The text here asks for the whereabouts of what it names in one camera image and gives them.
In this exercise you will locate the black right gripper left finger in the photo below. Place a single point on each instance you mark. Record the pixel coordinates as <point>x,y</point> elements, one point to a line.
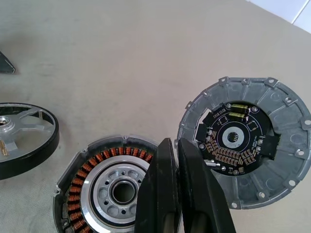
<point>160,194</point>

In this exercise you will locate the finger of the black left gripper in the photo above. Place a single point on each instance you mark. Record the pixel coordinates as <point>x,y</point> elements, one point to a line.
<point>5,65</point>

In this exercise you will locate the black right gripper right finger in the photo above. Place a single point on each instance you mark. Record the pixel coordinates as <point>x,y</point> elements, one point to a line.
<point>201,194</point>

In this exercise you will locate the black-rimmed spoked rotor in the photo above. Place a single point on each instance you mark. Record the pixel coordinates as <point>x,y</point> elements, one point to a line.
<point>29,117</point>

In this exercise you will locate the grey motor housing copper windings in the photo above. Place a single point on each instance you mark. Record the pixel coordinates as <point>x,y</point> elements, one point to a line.
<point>97,185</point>

